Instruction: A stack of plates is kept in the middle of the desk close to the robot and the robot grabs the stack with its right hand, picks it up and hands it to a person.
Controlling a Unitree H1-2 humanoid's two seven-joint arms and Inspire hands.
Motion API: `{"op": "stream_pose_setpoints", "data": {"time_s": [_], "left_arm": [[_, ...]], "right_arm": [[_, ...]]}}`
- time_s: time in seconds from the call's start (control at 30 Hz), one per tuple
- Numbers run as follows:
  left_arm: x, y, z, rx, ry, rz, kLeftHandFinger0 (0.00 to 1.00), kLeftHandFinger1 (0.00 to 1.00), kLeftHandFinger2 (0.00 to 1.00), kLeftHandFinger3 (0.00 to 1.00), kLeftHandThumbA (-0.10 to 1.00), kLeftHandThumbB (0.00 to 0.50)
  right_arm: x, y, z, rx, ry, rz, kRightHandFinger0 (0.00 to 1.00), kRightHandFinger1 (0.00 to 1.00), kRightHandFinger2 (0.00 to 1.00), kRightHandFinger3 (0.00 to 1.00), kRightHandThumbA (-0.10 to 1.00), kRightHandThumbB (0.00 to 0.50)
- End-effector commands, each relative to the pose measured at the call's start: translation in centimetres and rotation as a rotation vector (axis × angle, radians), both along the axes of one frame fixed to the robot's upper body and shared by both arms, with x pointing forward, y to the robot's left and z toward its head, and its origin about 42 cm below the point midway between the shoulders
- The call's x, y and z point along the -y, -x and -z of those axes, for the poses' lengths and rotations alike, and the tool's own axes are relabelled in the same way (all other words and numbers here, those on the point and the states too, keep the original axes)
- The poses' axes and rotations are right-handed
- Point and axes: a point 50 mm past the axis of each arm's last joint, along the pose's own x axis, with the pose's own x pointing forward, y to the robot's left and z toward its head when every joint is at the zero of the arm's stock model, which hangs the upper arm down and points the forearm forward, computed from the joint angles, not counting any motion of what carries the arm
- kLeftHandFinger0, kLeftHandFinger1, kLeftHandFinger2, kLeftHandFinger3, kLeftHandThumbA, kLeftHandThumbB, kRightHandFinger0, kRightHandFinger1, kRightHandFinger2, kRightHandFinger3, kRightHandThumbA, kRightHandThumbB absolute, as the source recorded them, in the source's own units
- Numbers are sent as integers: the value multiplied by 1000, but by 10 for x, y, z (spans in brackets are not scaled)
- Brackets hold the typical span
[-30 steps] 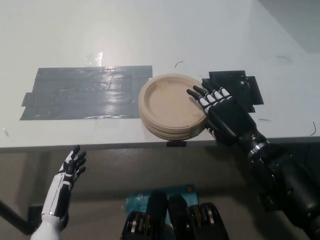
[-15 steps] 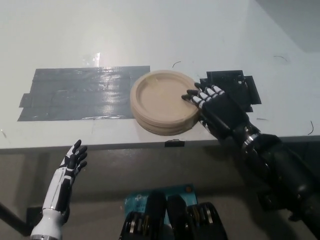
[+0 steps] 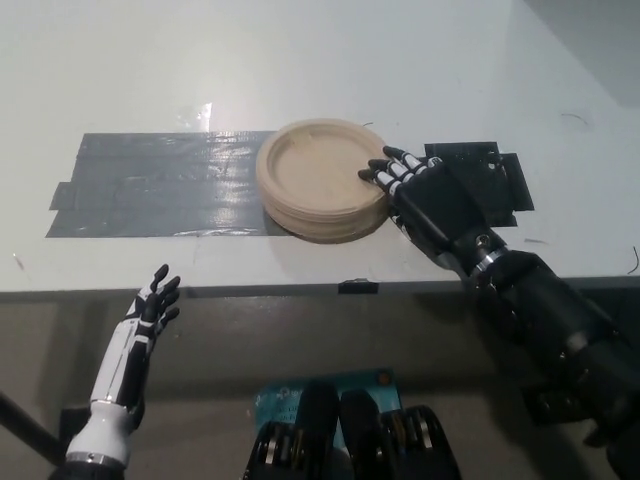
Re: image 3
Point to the black slanted table leg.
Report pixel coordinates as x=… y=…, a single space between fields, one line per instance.
x=30 y=430

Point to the teal cardboard box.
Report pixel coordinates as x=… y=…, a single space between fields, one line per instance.
x=280 y=402

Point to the grey duct tape patch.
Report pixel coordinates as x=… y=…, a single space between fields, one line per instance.
x=160 y=185

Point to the stack of beige paper plates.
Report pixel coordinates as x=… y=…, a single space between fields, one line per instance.
x=315 y=180

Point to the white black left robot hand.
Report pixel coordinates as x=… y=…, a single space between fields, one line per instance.
x=127 y=350

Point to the black tape patch on table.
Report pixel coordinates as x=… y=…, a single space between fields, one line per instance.
x=505 y=185

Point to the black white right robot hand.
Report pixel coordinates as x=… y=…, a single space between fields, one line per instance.
x=445 y=205

